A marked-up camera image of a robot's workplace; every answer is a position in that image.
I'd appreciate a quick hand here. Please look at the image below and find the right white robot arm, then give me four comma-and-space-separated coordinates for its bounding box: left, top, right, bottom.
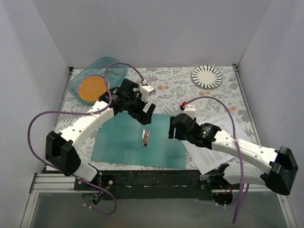
168, 114, 298, 196

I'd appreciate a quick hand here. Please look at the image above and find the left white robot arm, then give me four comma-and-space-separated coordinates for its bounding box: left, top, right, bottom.
45, 79, 156, 190

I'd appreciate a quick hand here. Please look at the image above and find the striped white ceramic plate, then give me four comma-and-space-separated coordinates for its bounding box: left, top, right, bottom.
191, 65, 223, 89

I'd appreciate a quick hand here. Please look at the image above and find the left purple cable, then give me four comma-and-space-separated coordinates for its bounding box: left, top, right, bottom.
27, 62, 147, 216

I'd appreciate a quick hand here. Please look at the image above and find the metal folder clip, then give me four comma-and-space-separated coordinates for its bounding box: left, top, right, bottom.
142, 129, 150, 147

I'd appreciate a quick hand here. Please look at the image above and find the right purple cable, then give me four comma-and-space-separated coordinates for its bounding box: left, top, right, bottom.
181, 95, 249, 224

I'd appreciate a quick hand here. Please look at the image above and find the teal plastic folder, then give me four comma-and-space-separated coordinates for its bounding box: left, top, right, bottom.
91, 112, 186, 170

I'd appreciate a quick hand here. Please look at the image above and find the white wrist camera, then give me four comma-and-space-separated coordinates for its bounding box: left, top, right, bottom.
140, 85, 156, 99
180, 102, 196, 119

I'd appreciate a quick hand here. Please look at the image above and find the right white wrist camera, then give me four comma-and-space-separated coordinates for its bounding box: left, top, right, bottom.
180, 102, 196, 119

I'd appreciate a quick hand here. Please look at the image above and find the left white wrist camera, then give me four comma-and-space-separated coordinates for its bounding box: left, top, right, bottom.
140, 85, 156, 99

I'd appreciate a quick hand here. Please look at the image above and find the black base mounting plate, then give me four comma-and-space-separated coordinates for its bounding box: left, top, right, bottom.
73, 170, 233, 205

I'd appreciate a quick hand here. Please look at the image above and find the teal transparent plastic container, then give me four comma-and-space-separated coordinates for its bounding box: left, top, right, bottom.
68, 57, 128, 105

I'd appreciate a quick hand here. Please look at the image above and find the aluminium frame rail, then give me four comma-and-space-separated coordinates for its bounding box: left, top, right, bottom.
30, 173, 75, 193

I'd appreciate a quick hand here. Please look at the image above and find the purple cable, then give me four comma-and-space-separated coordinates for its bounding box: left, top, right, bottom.
181, 95, 249, 224
27, 62, 147, 216

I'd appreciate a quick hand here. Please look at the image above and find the orange woven coaster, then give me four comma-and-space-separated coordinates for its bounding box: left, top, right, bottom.
77, 74, 110, 102

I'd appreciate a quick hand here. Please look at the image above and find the printed paper sheet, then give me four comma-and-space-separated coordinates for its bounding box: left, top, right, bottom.
182, 114, 236, 174

